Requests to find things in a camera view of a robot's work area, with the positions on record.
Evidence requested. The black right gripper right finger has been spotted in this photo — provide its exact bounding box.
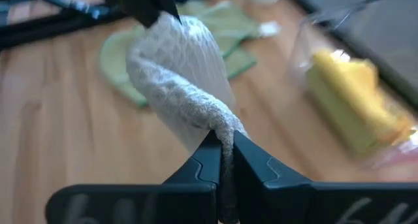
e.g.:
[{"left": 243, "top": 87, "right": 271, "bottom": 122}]
[{"left": 232, "top": 131, "right": 418, "bottom": 224}]

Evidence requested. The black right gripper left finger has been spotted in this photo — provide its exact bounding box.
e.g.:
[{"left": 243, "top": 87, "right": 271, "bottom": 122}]
[{"left": 45, "top": 131, "right": 223, "bottom": 224}]

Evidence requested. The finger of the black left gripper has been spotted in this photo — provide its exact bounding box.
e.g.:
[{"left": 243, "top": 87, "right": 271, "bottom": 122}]
[
  {"left": 116, "top": 0, "right": 161, "bottom": 28},
  {"left": 155, "top": 0, "right": 182, "bottom": 24}
]

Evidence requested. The sage green microfiber towel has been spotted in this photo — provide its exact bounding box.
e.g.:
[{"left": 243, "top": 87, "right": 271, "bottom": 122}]
[{"left": 99, "top": 0, "right": 259, "bottom": 107}]

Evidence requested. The grey waffle-weave towel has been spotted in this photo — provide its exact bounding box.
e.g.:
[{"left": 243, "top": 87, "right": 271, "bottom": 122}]
[{"left": 125, "top": 11, "right": 249, "bottom": 224}]

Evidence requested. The lime green microfiber towel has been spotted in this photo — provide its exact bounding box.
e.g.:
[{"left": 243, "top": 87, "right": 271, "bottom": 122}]
[{"left": 306, "top": 67, "right": 393, "bottom": 156}]

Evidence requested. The pink microfiber towel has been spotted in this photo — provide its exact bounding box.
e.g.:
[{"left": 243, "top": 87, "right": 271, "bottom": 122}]
[{"left": 368, "top": 145, "right": 418, "bottom": 170}]

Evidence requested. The yellow microfiber towel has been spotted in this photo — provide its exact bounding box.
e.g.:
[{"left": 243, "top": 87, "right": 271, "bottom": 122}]
[{"left": 312, "top": 49, "right": 414, "bottom": 146}]

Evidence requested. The small white card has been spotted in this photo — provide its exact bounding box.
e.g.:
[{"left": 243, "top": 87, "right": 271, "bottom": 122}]
[{"left": 259, "top": 20, "right": 282, "bottom": 37}]

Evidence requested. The clear plastic bin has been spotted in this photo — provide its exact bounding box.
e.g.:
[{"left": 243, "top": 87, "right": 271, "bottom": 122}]
[{"left": 289, "top": 0, "right": 418, "bottom": 171}]

